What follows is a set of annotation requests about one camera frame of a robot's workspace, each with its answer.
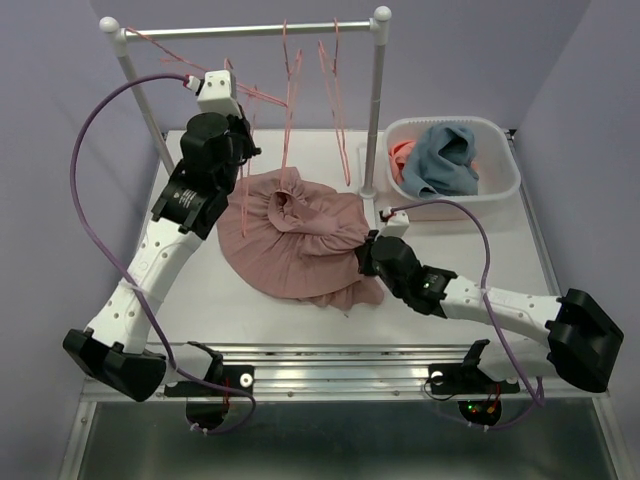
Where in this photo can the white plastic basin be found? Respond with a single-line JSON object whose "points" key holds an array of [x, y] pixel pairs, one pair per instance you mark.
{"points": [[499, 176]]}

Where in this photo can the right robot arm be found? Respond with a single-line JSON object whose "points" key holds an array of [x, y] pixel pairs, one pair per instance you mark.
{"points": [[570, 337]]}

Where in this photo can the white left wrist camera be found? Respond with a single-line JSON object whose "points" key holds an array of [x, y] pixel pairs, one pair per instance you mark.
{"points": [[215, 93]]}

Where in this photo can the blue denim skirt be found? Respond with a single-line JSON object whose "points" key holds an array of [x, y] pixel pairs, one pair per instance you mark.
{"points": [[440, 163]]}

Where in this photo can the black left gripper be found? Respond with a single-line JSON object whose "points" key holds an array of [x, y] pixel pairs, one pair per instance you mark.
{"points": [[238, 123]]}

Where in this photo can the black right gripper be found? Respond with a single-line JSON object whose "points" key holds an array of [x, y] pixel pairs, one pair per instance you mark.
{"points": [[364, 253]]}

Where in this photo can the white clothes rack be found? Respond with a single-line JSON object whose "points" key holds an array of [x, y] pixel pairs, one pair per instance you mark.
{"points": [[378, 26]]}

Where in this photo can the coral pink skirt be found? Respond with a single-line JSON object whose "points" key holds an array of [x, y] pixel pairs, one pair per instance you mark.
{"points": [[398, 157]]}

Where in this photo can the empty pink wire hanger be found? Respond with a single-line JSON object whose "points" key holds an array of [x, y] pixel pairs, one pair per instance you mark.
{"points": [[172, 57]]}

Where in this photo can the dusty pink dress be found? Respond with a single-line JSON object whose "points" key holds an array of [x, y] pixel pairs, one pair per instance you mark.
{"points": [[294, 239]]}

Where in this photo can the pink denim skirt hanger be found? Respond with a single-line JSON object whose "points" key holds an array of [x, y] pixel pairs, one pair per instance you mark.
{"points": [[293, 68]]}

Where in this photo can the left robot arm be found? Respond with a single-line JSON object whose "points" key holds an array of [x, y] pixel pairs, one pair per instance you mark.
{"points": [[112, 348]]}

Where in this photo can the pink dress hanger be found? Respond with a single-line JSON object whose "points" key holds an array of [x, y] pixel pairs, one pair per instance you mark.
{"points": [[245, 171]]}

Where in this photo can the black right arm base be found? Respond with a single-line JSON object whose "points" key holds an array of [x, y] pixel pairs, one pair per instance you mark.
{"points": [[482, 406]]}

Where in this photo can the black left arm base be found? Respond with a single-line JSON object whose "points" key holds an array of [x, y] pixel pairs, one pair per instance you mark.
{"points": [[219, 398]]}

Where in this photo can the aluminium rail frame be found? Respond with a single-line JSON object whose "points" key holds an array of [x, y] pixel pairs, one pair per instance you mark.
{"points": [[305, 353]]}

